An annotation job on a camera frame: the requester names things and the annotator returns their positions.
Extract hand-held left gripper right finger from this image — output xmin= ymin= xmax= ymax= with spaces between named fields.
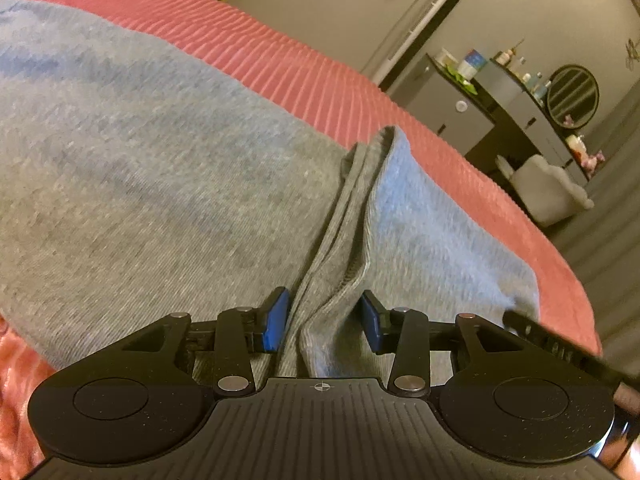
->
xmin=361 ymin=290 xmax=531 ymax=396

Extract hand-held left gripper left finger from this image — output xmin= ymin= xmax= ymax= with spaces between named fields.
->
xmin=115 ymin=287 xmax=291 ymax=396

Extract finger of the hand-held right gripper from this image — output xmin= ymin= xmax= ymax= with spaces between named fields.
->
xmin=503 ymin=309 xmax=632 ymax=389

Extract grey pants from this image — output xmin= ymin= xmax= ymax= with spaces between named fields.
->
xmin=0 ymin=0 xmax=542 ymax=380

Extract grey curtain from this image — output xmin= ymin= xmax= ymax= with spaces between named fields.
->
xmin=550 ymin=85 xmax=640 ymax=361

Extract white shell-back chair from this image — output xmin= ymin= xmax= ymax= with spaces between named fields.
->
xmin=494 ymin=153 xmax=596 ymax=227

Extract grey drawer cabinet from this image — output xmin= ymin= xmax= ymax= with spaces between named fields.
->
xmin=384 ymin=54 xmax=497 ymax=157

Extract grey vanity desk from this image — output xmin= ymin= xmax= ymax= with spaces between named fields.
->
xmin=489 ymin=57 xmax=592 ymax=188

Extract pink ribbed blanket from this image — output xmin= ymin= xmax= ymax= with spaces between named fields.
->
xmin=0 ymin=0 xmax=604 ymax=471

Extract round black-framed mirror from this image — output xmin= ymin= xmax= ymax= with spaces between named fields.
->
xmin=547 ymin=64 xmax=600 ymax=129

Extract green packet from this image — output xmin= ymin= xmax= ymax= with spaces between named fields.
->
xmin=444 ymin=65 xmax=482 ymax=95

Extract blue and white container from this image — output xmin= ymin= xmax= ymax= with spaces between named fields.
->
xmin=457 ymin=49 xmax=487 ymax=80

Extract reed diffuser bottle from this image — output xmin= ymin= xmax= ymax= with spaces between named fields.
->
xmin=495 ymin=37 xmax=526 ymax=67

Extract white and black tower fan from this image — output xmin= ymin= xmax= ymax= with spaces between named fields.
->
xmin=359 ymin=0 xmax=472 ymax=92

